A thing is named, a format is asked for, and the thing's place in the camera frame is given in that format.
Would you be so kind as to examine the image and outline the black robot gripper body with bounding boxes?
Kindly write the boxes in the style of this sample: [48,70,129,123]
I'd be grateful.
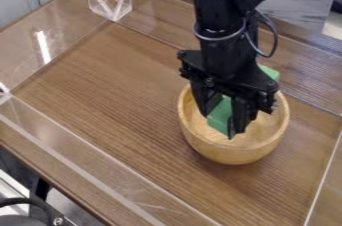
[178,21,280,113]

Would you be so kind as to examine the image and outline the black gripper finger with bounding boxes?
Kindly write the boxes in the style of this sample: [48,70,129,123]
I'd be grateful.
[227,97,258,139]
[191,82,222,117]

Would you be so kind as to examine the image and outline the green rectangular block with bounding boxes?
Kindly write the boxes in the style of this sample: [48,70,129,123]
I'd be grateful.
[206,64,281,139]

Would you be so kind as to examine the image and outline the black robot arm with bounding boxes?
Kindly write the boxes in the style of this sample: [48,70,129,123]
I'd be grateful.
[178,0,280,138]

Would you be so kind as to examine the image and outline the brown wooden bowl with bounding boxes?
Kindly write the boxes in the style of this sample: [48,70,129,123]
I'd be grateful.
[178,85,290,165]

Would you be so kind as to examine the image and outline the black metal table leg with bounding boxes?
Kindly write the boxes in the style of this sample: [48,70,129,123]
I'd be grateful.
[28,177,76,226]

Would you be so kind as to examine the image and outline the clear acrylic corner bracket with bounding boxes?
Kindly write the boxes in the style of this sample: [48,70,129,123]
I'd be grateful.
[87,0,133,22]

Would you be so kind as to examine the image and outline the black cable under table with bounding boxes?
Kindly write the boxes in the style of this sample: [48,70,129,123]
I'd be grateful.
[0,197,58,226]

